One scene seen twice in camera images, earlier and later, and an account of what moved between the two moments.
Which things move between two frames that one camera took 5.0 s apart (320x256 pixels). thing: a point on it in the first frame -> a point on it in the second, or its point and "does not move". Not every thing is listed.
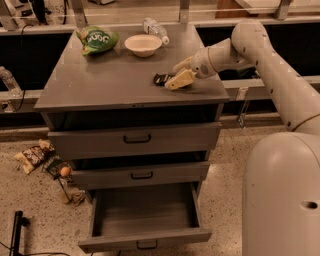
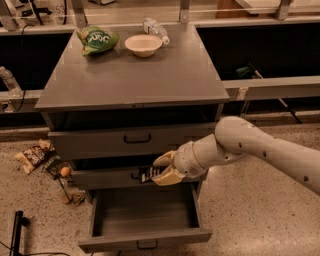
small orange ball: [65, 171] does not move
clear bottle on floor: [61, 190] does not move
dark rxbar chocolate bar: [161, 79] -> [146, 173]
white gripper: [200, 64] -> [184, 159]
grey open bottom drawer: [130, 218] does not move
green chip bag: [94, 39] does not move
